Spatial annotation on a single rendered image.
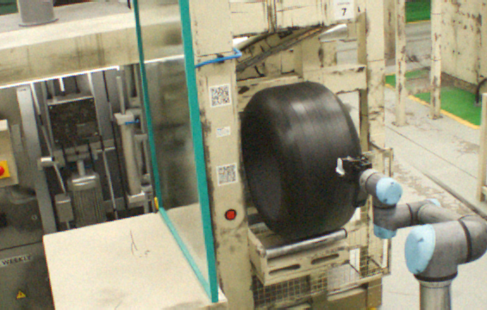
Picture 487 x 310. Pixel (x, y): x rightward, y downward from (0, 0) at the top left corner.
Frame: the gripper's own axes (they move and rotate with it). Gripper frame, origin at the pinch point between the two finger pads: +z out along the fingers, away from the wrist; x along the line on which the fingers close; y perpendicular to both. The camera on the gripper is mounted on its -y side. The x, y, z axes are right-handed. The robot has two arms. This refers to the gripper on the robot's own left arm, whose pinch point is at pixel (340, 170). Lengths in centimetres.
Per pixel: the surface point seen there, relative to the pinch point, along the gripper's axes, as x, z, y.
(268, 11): 5, 42, 53
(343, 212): -2.2, 4.5, -17.6
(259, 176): 11, 54, -15
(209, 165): 40.3, 20.7, 4.4
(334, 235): -3.4, 16.6, -31.5
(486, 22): -338, 340, -9
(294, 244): 12.9, 16.9, -31.0
